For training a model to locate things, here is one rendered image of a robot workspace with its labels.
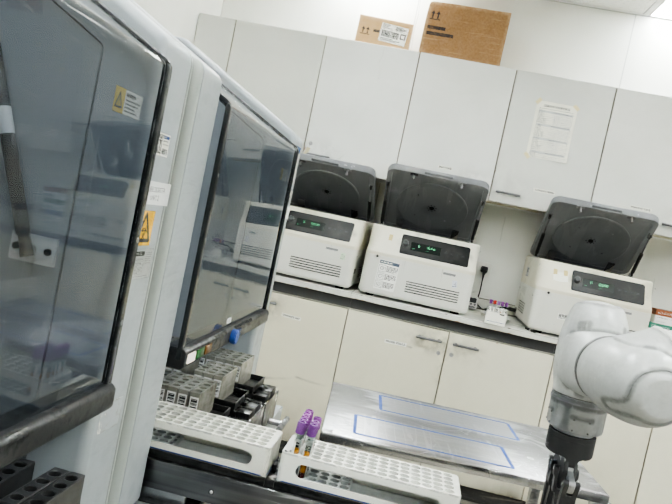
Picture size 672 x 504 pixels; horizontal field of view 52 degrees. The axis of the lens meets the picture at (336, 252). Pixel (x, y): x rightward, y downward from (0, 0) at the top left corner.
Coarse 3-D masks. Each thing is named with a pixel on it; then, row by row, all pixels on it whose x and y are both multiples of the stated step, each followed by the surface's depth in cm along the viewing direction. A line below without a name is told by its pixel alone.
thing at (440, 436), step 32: (352, 416) 158; (384, 416) 164; (416, 416) 170; (448, 416) 176; (480, 416) 183; (384, 448) 142; (416, 448) 145; (448, 448) 149; (480, 448) 154; (512, 448) 160; (544, 448) 165; (512, 480) 141; (544, 480) 141
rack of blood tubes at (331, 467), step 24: (288, 456) 113; (312, 456) 115; (336, 456) 117; (360, 456) 120; (288, 480) 113; (312, 480) 119; (336, 480) 116; (360, 480) 122; (384, 480) 112; (408, 480) 113; (432, 480) 115; (456, 480) 117
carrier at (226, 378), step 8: (224, 368) 153; (232, 368) 156; (216, 376) 146; (224, 376) 146; (232, 376) 153; (224, 384) 148; (232, 384) 155; (216, 392) 146; (224, 392) 149; (232, 392) 156
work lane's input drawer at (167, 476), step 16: (160, 464) 114; (176, 464) 114; (192, 464) 115; (208, 464) 114; (272, 464) 118; (144, 480) 115; (160, 480) 115; (176, 480) 114; (192, 480) 114; (208, 480) 114; (224, 480) 113; (240, 480) 113; (256, 480) 114; (272, 480) 113; (192, 496) 114; (208, 496) 114; (224, 496) 113; (240, 496) 113; (256, 496) 113; (272, 496) 112; (288, 496) 112; (304, 496) 113; (320, 496) 112; (336, 496) 112
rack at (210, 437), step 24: (168, 408) 124; (168, 432) 122; (192, 432) 115; (216, 432) 117; (240, 432) 118; (264, 432) 121; (192, 456) 116; (216, 456) 121; (240, 456) 123; (264, 456) 114
